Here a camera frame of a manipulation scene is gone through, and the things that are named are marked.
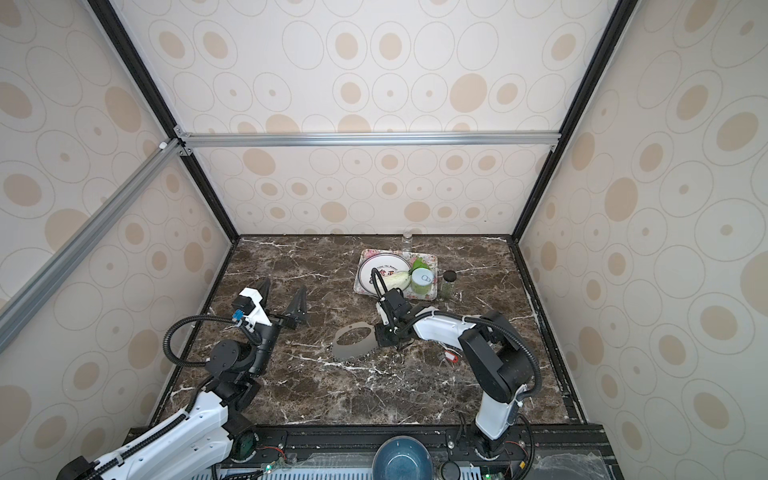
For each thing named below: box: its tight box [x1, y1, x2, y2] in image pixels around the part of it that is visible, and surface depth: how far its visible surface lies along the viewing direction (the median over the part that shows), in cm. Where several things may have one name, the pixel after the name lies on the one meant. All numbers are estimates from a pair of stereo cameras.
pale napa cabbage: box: [385, 271, 411, 291], surface depth 104 cm
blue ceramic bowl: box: [372, 435, 434, 480], surface depth 71 cm
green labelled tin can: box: [411, 268, 434, 295], surface depth 102 cm
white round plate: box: [358, 253, 412, 295], surface depth 111 cm
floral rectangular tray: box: [353, 249, 438, 299], surface depth 108 cm
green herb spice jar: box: [440, 270, 457, 300], surface depth 99 cm
